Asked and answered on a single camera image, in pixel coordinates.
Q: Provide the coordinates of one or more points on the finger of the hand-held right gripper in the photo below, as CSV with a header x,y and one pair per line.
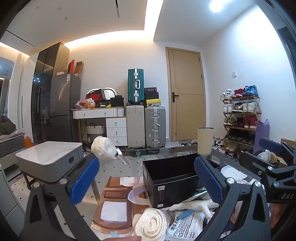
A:
x,y
270,143
252,162

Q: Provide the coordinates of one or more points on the shoe rack with shoes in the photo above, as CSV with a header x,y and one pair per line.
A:
x,y
251,120

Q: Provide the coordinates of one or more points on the yellow and black box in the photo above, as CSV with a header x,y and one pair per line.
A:
x,y
152,102

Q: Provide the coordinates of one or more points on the tall black glass cabinet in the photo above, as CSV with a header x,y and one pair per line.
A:
x,y
42,92

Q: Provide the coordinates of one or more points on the grey marble coffee table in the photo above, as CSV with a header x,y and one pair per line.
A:
x,y
48,155

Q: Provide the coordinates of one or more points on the grey sofa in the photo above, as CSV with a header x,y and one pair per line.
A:
x,y
10,143

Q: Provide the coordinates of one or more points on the bag of fruit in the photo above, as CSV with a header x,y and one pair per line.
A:
x,y
85,104

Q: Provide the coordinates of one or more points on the metal shoe rack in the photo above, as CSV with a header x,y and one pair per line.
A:
x,y
241,113

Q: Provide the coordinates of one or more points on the white oval tray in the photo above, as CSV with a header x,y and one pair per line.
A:
x,y
109,91

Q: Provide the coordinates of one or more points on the large window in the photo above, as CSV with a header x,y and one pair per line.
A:
x,y
4,67

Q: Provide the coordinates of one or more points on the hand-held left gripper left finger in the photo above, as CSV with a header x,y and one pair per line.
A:
x,y
85,178

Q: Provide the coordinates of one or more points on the black storage box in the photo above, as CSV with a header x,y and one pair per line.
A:
x,y
171,183

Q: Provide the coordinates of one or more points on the white dresser with drawers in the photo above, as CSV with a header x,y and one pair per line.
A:
x,y
115,125

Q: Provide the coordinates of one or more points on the white plastic bag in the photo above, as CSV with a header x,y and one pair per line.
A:
x,y
103,148

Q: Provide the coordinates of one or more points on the beige suitcase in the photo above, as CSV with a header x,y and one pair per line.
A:
x,y
135,125

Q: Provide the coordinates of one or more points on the red gift box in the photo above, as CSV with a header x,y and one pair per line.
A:
x,y
71,66

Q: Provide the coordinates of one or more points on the green and white packet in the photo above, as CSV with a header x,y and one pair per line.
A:
x,y
200,192

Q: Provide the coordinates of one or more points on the orange bag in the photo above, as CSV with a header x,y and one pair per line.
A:
x,y
27,141

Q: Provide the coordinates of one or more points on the tan wooden door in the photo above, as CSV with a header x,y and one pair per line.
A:
x,y
187,92

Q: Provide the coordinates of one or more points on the silver suitcase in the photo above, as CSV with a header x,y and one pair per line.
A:
x,y
155,127

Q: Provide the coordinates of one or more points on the red and black bag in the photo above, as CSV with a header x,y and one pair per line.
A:
x,y
95,95

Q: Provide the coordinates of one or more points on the purple bag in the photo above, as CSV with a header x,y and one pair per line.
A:
x,y
261,136

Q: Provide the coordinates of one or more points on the black pouch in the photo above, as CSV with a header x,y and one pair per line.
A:
x,y
116,100

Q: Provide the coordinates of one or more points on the teal suitcase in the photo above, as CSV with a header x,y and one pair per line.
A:
x,y
135,85

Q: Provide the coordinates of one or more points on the grey refrigerator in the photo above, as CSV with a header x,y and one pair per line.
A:
x,y
63,97

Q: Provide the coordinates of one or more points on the white rubber glove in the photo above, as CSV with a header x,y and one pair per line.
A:
x,y
194,206

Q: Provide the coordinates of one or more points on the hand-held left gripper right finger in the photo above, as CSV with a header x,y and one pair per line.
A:
x,y
208,183

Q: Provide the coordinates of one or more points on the white printed packet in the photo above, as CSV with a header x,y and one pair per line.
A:
x,y
185,229

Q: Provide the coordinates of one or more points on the open cardboard box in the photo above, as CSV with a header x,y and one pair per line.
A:
x,y
79,69

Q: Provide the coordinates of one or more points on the cream tumbler cup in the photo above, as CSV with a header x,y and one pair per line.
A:
x,y
205,141

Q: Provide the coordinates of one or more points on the wicker laundry basket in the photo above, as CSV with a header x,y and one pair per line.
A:
x,y
95,132

